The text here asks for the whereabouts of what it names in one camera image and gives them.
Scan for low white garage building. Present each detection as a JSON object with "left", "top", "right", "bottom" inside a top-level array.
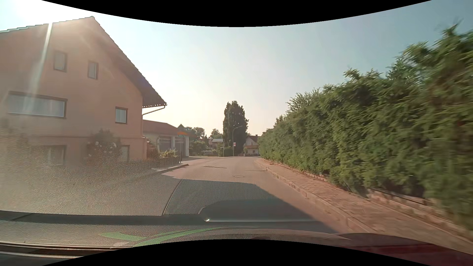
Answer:
[{"left": 142, "top": 119, "right": 191, "bottom": 159}]

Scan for grey asphalt road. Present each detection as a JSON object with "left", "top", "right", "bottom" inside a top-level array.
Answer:
[{"left": 0, "top": 156, "right": 344, "bottom": 234}]

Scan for large orange house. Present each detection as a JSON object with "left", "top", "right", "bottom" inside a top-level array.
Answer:
[{"left": 0, "top": 16, "right": 168, "bottom": 167}]

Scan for lamp post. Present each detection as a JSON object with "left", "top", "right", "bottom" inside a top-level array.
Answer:
[{"left": 232, "top": 125, "right": 245, "bottom": 157}]

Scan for car's own bonnet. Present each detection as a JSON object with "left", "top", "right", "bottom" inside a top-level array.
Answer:
[{"left": 0, "top": 211, "right": 473, "bottom": 266}]

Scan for white house with red roof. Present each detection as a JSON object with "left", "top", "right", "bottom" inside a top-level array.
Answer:
[{"left": 243, "top": 135, "right": 260, "bottom": 156}]

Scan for paved brick pavement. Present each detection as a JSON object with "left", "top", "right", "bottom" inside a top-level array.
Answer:
[{"left": 255, "top": 157, "right": 473, "bottom": 255}]

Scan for trees behind buildings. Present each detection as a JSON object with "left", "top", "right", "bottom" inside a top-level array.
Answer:
[{"left": 185, "top": 126, "right": 223, "bottom": 156}]

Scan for low dark garden fence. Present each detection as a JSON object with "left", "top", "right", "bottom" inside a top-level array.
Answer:
[{"left": 83, "top": 156, "right": 182, "bottom": 171}]

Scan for pavement beside house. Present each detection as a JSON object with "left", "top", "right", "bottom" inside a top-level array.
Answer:
[{"left": 153, "top": 163, "right": 190, "bottom": 173}]

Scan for tall green hedge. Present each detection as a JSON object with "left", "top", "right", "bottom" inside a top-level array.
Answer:
[{"left": 258, "top": 23, "right": 473, "bottom": 226}]

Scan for tall dark tree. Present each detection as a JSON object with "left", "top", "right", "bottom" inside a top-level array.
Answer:
[{"left": 222, "top": 100, "right": 249, "bottom": 156}]

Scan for flowering bush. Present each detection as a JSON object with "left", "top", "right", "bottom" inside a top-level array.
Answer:
[{"left": 87, "top": 129, "right": 122, "bottom": 163}]

